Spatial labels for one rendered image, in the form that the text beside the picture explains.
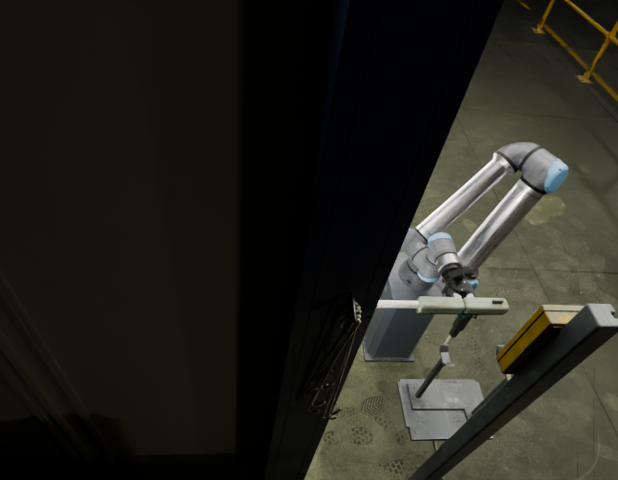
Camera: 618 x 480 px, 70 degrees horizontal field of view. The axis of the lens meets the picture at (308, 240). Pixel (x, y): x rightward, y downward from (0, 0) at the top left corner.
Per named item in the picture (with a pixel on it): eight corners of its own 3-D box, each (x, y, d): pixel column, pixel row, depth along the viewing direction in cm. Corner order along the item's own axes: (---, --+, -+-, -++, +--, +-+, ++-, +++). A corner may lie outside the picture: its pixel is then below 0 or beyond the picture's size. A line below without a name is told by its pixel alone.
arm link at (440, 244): (445, 247, 182) (453, 230, 175) (453, 270, 174) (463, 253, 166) (423, 246, 181) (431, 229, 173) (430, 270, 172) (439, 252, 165)
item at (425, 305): (482, 329, 166) (508, 294, 149) (486, 340, 163) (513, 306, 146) (354, 327, 161) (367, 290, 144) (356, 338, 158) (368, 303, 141)
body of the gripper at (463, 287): (464, 305, 162) (455, 279, 170) (473, 291, 156) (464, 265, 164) (445, 305, 161) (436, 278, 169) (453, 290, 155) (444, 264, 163)
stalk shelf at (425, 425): (409, 441, 157) (411, 439, 155) (398, 380, 172) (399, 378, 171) (492, 440, 161) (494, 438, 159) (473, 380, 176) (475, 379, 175)
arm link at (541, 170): (440, 276, 218) (548, 147, 178) (465, 303, 208) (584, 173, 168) (422, 279, 208) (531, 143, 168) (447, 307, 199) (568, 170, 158)
